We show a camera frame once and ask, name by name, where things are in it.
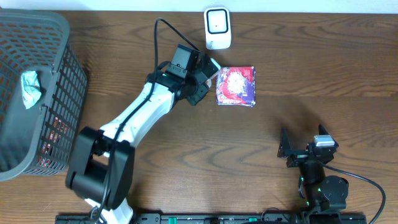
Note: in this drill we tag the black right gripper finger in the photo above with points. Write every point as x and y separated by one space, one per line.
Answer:
322 130
285 148

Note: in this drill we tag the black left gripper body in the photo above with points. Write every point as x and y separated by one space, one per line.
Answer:
203 82

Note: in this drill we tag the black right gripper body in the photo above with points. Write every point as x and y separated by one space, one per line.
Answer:
297 157

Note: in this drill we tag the purple pantyliner pack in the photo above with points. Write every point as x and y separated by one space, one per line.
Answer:
236 86

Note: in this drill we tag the mint green wipes pack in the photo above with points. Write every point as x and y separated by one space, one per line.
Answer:
30 88

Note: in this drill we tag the small orange snack pack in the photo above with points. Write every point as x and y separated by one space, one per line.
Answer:
208 83

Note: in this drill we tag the brown orange chocolate bar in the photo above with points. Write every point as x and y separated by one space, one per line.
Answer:
53 149

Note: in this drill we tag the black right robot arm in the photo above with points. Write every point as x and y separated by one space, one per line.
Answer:
323 193

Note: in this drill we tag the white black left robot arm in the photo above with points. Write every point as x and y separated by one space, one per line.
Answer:
102 160

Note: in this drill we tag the white barcode scanner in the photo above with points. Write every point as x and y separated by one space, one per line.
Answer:
217 28

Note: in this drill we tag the grey plastic basket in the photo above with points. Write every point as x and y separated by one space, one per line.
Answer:
37 41

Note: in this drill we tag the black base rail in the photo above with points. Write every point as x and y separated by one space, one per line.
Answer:
272 217

